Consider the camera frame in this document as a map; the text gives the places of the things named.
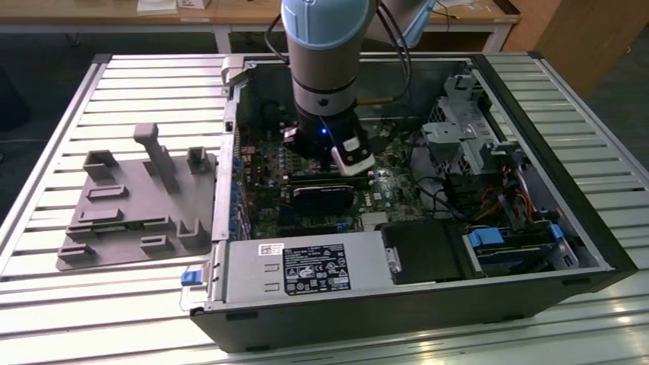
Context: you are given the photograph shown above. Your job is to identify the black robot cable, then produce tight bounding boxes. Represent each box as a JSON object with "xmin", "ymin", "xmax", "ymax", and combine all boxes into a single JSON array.
[{"xmin": 374, "ymin": 0, "xmax": 413, "ymax": 102}]

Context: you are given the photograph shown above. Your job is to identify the silver finned chipset heatsink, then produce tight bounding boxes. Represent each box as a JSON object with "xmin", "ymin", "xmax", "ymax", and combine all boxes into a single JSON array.
[{"xmin": 362, "ymin": 211, "xmax": 392, "ymax": 230}]

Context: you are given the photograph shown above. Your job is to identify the black plastic bay cover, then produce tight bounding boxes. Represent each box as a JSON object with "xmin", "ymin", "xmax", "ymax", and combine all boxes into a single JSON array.
[{"xmin": 378, "ymin": 222, "xmax": 470, "ymax": 286}]

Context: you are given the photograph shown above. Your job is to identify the blue case latch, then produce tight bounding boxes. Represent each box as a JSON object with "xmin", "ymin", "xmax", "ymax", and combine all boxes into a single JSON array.
[{"xmin": 180, "ymin": 267, "xmax": 205, "ymax": 287}]

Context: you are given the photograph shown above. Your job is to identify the wooden cabinet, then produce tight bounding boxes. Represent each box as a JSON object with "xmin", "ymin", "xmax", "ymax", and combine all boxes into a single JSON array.
[{"xmin": 506, "ymin": 0, "xmax": 649, "ymax": 100}]

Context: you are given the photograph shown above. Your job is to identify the silver power supply unit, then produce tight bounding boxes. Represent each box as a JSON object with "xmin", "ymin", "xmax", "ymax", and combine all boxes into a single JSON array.
[{"xmin": 225, "ymin": 232, "xmax": 401, "ymax": 301}]

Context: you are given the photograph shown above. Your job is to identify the silver metal drive cage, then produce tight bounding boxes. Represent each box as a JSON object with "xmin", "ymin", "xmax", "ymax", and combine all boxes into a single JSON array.
[{"xmin": 418, "ymin": 74, "xmax": 516, "ymax": 176}]

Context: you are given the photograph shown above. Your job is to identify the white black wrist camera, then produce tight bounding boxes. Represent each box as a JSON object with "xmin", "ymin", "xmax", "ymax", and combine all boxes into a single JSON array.
[{"xmin": 329, "ymin": 133, "xmax": 377, "ymax": 177}]

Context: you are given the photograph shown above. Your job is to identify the thick black cable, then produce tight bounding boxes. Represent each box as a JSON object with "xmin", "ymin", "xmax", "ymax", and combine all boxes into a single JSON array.
[{"xmin": 410, "ymin": 178, "xmax": 473, "ymax": 224}]

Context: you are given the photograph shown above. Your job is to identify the grey parts rack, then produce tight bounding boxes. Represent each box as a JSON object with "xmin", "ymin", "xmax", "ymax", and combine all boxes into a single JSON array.
[{"xmin": 55, "ymin": 123, "xmax": 223, "ymax": 271}]

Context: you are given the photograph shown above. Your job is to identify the black graphics card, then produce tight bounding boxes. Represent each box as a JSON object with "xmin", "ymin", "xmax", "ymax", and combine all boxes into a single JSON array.
[{"xmin": 290, "ymin": 183, "xmax": 357, "ymax": 211}]

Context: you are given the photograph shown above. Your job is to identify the yellow orange power wires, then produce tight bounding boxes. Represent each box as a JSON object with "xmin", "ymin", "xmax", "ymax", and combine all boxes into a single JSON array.
[{"xmin": 473, "ymin": 186, "xmax": 537, "ymax": 225}]

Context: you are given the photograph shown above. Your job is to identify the green motherboard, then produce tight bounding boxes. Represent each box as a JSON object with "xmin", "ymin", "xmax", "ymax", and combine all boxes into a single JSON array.
[{"xmin": 236, "ymin": 113, "xmax": 437, "ymax": 240}]

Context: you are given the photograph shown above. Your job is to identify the silver metal cage bracket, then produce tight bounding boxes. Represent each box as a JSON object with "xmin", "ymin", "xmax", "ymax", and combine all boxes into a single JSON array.
[{"xmin": 444, "ymin": 75, "xmax": 482, "ymax": 140}]

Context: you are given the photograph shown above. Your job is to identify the wooden desk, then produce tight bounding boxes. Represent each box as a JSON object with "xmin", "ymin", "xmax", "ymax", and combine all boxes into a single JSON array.
[{"xmin": 0, "ymin": 0, "xmax": 524, "ymax": 54}]

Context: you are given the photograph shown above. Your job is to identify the black grey PC case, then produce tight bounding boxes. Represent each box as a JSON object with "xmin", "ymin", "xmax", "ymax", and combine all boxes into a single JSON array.
[{"xmin": 188, "ymin": 52, "xmax": 638, "ymax": 354}]

